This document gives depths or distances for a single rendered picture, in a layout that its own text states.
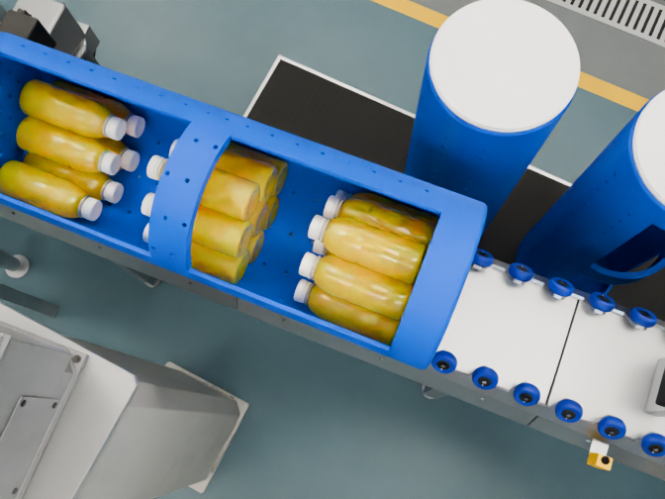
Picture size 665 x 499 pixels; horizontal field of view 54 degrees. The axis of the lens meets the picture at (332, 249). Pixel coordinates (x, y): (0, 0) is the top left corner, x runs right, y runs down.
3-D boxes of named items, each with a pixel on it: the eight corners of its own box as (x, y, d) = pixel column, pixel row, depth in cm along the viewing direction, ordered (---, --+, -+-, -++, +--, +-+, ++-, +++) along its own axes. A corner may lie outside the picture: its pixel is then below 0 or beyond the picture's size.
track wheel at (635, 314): (655, 332, 114) (661, 322, 114) (630, 322, 115) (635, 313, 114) (651, 320, 118) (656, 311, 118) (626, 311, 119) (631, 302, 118)
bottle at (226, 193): (260, 175, 104) (166, 142, 106) (242, 210, 101) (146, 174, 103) (263, 196, 110) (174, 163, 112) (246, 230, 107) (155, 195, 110)
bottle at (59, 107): (32, 119, 120) (113, 149, 118) (12, 107, 113) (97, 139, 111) (47, 86, 120) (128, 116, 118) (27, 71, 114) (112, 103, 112)
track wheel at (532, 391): (543, 396, 111) (544, 387, 113) (518, 385, 112) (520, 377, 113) (533, 412, 114) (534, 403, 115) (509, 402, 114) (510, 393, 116)
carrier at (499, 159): (488, 256, 203) (488, 170, 210) (583, 138, 119) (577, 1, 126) (396, 252, 205) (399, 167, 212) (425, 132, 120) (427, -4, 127)
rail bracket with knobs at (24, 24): (41, 81, 140) (17, 54, 130) (12, 70, 140) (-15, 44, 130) (62, 43, 142) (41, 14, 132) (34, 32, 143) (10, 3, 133)
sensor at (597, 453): (601, 469, 116) (612, 471, 111) (585, 463, 117) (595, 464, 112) (613, 428, 118) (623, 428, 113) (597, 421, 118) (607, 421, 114)
